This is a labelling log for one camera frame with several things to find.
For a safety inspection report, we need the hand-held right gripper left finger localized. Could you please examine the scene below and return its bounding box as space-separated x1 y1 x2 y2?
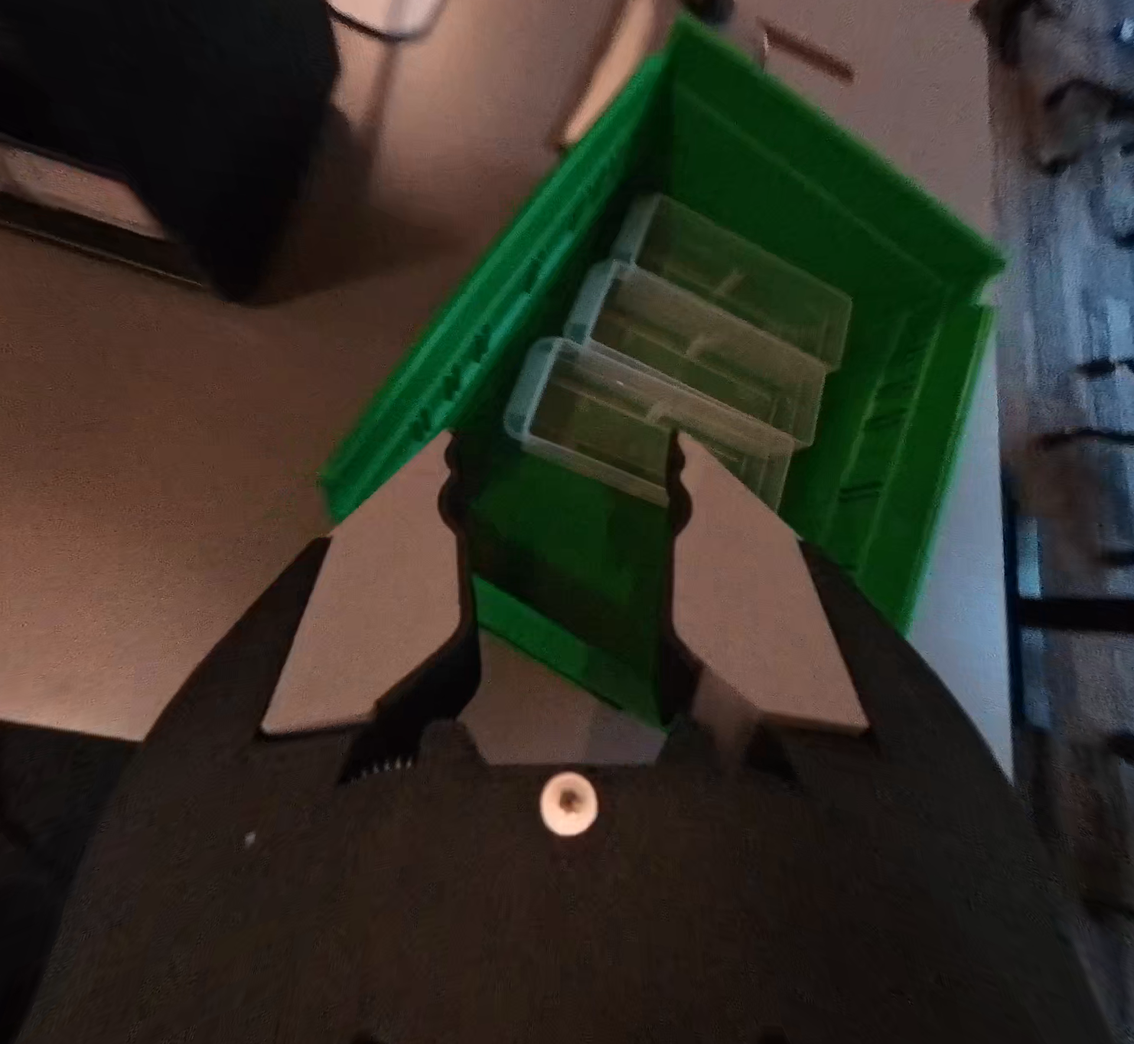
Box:
259 431 484 735

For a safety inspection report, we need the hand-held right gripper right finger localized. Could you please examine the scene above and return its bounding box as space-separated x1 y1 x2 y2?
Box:
661 431 869 766

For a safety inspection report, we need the clear plastic drawer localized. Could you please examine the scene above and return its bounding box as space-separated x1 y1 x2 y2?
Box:
503 337 797 514
611 194 853 372
564 258 829 447

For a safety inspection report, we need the green plastic bin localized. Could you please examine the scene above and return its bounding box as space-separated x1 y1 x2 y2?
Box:
317 12 1009 726

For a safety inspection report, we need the black drawer cabinet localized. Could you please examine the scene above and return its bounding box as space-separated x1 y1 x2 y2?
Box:
0 0 342 305

